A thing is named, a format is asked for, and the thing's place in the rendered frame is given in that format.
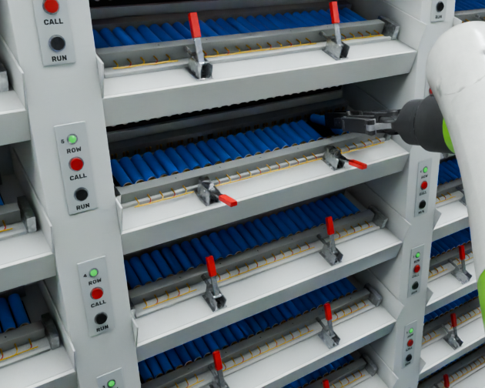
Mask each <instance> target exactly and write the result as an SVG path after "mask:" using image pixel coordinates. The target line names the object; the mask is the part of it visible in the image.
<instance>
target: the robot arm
mask: <svg viewBox="0 0 485 388"><path fill-rule="evenodd" d="M426 79H427V81H428V84H429V87H430V89H431V91H432V94H430V95H428V96H427V97H426V98H425V99H412V100H410V101H408V102H407V103H406V104H405V105H404V106H403V107H402V109H386V110H378V109H374V110H373V111H372V112H368V111H364V112H363V114H362V111H345V110H336V111H334V112H326V113H324V115H325V124H326V129H342V130H343V131H344V132H356V133H363V134H367V135H370V136H373V135H375V134H376V133H387V134H389V135H400V137H401V139H402V140H403V141H404V142H405V143H407V144H409V145H413V146H421V147H422V148H423V149H425V150H426V151H428V152H440V153H442V154H443V157H444V158H448V154H456V158H457V162H458V166H459V169H460V175H461V179H462V183H463V190H464V194H465V199H466V204H467V212H468V218H469V224H470V236H471V243H472V250H473V262H474V269H475V274H476V280H477V290H478V295H479V301H480V310H481V315H482V319H483V328H484V332H485V22H482V21H472V22H464V23H461V24H459V25H455V26H454V27H452V28H450V29H448V30H447V31H445V32H444V33H443V34H442V35H441V36H440V37H439V38H438V39H437V40H436V41H435V42H434V44H433V46H432V48H431V50H430V52H429V55H428V57H427V60H426Z"/></svg>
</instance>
